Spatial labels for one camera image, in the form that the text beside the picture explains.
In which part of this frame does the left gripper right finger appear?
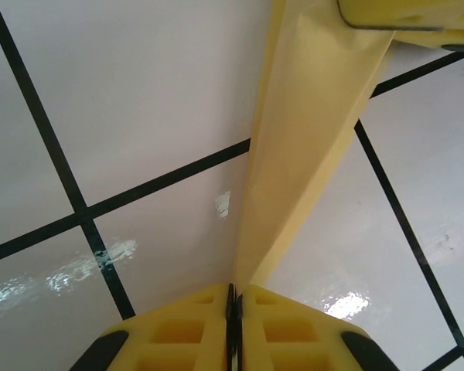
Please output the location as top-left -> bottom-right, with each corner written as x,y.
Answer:
236,284 -> 397,371

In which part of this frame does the yellow cloth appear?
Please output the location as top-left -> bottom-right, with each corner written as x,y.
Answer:
231,0 -> 397,289

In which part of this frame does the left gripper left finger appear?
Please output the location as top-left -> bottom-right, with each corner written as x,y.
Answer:
67,283 -> 233,371

